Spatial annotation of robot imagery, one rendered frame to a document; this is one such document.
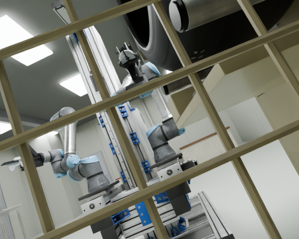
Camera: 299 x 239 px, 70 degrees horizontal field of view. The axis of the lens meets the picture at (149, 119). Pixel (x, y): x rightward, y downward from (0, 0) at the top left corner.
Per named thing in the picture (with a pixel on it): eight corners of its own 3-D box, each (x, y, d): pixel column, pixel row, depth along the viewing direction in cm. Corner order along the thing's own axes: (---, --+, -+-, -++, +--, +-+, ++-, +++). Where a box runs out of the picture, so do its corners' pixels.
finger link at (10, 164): (2, 173, 122) (20, 168, 126) (0, 163, 123) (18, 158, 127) (4, 173, 125) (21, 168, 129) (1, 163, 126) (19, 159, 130)
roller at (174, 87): (267, 38, 62) (277, 30, 57) (274, 51, 62) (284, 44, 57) (158, 83, 59) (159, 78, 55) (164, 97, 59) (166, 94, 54)
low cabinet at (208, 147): (226, 150, 876) (217, 132, 891) (241, 149, 664) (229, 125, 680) (187, 167, 886) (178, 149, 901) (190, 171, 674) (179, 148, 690)
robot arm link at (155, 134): (154, 148, 151) (146, 131, 153) (171, 140, 148) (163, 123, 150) (149, 149, 139) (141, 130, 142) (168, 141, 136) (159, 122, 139)
